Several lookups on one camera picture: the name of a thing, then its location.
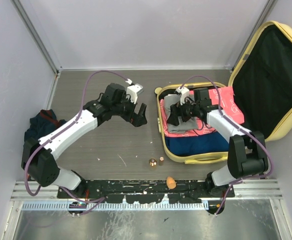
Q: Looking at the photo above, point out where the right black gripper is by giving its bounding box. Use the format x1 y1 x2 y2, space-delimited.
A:
167 96 200 126

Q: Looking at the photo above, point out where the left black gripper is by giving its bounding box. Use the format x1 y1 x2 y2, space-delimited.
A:
111 92 147 127

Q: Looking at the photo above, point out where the grey garment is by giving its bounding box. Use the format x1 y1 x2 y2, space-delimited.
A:
163 94 203 134

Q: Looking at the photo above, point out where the small brown bottle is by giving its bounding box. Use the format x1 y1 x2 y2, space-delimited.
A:
158 156 165 166

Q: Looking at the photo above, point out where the copper round bottle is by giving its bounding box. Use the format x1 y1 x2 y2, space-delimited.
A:
148 157 157 170

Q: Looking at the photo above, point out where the blue shirt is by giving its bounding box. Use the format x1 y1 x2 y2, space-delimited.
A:
164 131 229 157

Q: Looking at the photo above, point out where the pink patterned garment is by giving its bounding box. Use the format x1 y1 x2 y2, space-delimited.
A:
159 86 245 138

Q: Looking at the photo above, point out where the orange egg-shaped sponge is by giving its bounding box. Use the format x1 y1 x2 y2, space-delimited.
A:
166 176 177 190

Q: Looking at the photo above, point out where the yellow suitcase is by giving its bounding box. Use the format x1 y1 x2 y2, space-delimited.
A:
155 21 292 164

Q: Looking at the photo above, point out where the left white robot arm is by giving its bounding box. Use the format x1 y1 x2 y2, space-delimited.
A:
21 83 147 198

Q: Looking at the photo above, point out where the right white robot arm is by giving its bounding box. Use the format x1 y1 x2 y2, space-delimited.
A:
164 87 270 197

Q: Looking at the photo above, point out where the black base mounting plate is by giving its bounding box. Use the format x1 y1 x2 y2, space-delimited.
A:
57 179 236 204

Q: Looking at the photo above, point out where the dark navy crumpled garment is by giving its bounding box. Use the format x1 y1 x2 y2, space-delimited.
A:
23 109 67 147

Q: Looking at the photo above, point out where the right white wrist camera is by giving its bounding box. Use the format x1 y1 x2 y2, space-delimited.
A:
175 86 190 106

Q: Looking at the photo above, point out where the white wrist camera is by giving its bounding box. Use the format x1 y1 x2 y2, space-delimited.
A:
175 86 190 106
125 78 144 105

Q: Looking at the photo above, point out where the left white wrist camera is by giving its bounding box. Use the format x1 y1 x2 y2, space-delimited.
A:
125 78 144 105

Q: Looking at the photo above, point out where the aluminium frame rail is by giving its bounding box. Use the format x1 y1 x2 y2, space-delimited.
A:
11 179 283 215

